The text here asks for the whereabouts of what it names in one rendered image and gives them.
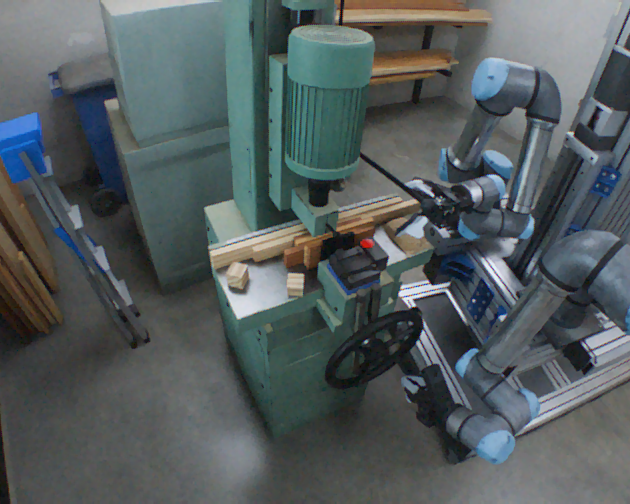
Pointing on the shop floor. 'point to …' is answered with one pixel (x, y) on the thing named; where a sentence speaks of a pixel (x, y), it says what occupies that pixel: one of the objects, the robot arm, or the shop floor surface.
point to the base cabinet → (292, 373)
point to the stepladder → (62, 214)
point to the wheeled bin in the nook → (94, 125)
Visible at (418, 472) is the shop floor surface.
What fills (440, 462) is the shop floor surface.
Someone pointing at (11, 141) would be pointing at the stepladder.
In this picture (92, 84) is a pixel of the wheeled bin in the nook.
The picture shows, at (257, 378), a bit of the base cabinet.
